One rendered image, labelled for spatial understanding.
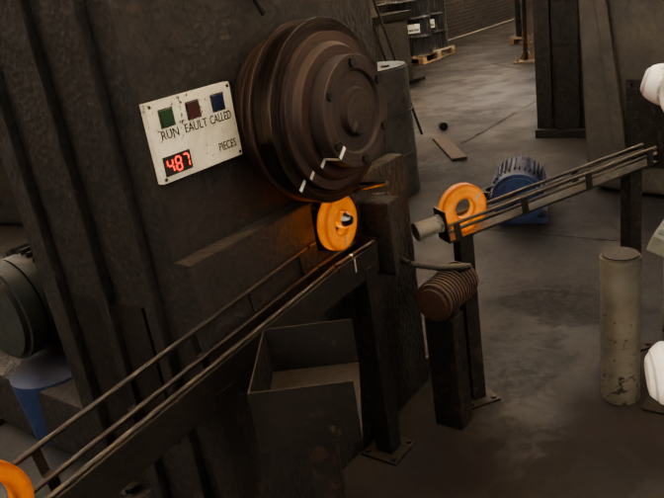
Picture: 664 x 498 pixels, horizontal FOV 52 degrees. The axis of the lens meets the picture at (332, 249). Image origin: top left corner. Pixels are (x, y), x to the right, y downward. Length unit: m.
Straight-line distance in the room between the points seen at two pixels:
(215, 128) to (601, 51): 3.05
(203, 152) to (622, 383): 1.54
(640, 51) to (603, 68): 0.24
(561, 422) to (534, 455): 0.19
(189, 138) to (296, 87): 0.28
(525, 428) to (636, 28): 2.55
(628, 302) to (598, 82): 2.30
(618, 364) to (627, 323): 0.15
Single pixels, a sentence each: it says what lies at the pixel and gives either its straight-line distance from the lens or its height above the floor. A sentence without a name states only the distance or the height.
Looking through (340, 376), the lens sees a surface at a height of 0.60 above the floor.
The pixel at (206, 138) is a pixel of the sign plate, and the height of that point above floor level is 1.13.
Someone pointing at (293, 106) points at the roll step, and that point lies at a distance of 1.66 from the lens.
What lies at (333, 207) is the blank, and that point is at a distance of 1.85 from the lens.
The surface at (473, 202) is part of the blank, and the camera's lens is 2.22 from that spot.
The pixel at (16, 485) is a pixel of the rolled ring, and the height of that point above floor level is 0.69.
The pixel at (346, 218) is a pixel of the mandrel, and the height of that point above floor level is 0.83.
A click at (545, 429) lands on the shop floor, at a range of 2.38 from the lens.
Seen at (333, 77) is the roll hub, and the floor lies 1.21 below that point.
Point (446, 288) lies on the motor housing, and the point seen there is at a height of 0.52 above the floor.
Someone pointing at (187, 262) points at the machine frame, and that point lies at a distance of 1.63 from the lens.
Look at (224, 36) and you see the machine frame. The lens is 1.76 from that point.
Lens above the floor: 1.41
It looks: 21 degrees down
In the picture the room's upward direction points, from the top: 9 degrees counter-clockwise
